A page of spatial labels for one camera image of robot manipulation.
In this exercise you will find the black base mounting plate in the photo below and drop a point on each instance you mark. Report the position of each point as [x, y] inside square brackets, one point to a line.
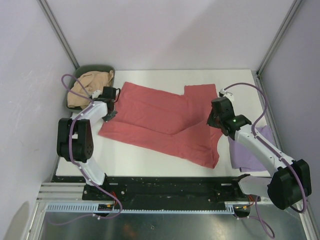
[174, 193]

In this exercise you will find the dark green plastic bin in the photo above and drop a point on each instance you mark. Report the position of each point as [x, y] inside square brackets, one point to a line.
[84, 69]

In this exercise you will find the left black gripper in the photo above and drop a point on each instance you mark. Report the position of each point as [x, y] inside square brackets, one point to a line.
[106, 118]

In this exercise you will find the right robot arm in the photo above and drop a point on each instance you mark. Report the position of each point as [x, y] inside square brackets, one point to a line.
[289, 180]

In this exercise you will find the right aluminium frame post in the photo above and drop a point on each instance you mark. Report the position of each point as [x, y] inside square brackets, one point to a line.
[280, 34]

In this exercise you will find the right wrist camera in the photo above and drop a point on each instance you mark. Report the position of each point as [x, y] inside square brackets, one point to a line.
[222, 106]

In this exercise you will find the pink t shirt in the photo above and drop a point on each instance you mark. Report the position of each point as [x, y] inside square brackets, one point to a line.
[168, 123]

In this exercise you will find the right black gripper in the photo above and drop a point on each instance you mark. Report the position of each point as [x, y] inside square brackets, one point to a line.
[210, 121]

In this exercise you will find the lilac folded t shirt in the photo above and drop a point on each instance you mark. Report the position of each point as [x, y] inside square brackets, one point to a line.
[245, 155]

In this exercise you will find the left aluminium frame post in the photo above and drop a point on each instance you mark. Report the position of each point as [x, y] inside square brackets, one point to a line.
[53, 22]

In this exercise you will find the beige t shirt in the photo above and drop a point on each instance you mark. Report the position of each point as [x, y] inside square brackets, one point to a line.
[91, 81]

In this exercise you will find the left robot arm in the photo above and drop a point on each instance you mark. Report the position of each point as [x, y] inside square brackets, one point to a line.
[75, 138]

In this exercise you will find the grey slotted cable duct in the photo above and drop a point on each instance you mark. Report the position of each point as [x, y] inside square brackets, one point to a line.
[228, 207]

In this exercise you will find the aluminium frame post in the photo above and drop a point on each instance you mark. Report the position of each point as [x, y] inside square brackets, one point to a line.
[280, 34]
[53, 22]

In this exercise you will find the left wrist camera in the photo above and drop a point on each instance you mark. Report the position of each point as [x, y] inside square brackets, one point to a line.
[109, 94]

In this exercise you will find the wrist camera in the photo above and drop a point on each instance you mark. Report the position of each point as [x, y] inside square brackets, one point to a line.
[109, 94]
[222, 106]

